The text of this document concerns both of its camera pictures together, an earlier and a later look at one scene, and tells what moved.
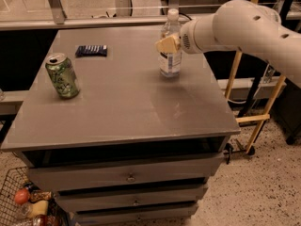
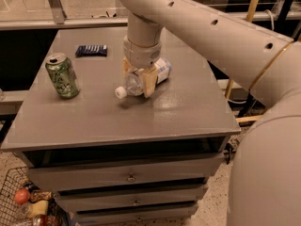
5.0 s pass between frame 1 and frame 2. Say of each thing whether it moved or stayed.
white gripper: moved
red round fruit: stayed
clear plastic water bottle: moved
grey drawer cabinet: stayed
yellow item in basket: stayed
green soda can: stayed
